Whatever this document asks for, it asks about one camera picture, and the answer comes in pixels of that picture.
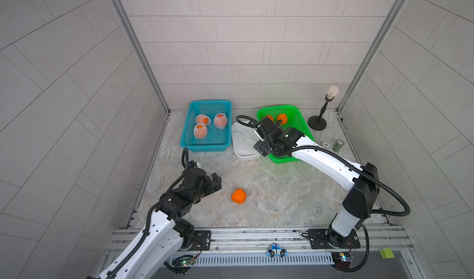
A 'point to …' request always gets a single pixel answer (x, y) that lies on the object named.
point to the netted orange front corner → (239, 195)
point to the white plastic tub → (244, 157)
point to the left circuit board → (188, 262)
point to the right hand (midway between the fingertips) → (266, 137)
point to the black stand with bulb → (318, 123)
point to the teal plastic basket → (216, 140)
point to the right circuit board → (342, 260)
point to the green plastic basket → (295, 120)
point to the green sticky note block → (387, 253)
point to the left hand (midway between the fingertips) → (216, 180)
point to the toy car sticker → (276, 250)
